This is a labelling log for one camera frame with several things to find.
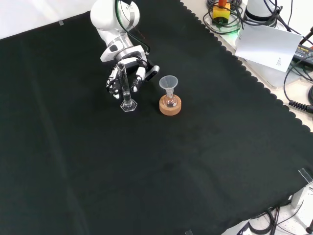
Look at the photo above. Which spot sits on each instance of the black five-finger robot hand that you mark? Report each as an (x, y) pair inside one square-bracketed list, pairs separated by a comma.
[(137, 55)]

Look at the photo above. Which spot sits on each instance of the clear glass graduated cylinder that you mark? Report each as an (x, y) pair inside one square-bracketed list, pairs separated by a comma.
[(126, 97)]

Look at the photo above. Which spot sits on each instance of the clear plastic funnel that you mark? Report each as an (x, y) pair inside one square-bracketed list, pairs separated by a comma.
[(168, 83)]

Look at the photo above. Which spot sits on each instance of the small round-bottom glass flask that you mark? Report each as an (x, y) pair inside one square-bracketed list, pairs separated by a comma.
[(170, 102)]

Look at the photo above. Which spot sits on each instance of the yellow stop button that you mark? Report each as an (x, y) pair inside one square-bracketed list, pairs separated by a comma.
[(221, 13)]

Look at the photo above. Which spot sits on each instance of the black bench cloth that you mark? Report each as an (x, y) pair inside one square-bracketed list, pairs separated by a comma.
[(146, 159)]

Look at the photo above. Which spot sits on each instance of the white paper sheet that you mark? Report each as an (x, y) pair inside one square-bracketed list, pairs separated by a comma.
[(266, 44)]

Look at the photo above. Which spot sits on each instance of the black power adapter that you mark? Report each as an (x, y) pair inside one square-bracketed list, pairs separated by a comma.
[(304, 52)]

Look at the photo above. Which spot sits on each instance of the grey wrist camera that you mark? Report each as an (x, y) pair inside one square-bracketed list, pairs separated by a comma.
[(152, 73)]

